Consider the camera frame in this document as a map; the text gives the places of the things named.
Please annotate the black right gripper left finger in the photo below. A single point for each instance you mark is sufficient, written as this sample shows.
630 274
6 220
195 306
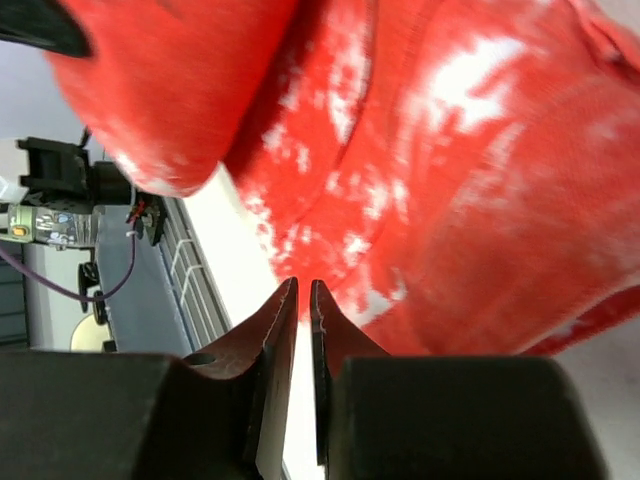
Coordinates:
219 413

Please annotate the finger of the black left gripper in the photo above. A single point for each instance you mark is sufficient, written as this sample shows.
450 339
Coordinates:
45 25

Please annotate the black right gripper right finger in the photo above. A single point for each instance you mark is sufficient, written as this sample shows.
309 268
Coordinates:
380 416

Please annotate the red white tie-dye trousers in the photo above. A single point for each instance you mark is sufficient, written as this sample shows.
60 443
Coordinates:
464 175

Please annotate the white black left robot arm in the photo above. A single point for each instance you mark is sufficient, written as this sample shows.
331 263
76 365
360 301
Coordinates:
44 173

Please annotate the beige round stool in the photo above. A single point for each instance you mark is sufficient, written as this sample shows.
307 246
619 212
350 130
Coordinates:
92 335

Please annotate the clear plastic water bottle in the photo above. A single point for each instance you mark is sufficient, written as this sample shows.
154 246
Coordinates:
39 225

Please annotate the aluminium table edge rail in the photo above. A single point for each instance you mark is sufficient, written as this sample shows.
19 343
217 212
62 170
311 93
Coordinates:
198 301

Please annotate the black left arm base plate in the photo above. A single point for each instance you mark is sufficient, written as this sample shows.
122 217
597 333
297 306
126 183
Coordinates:
147 216

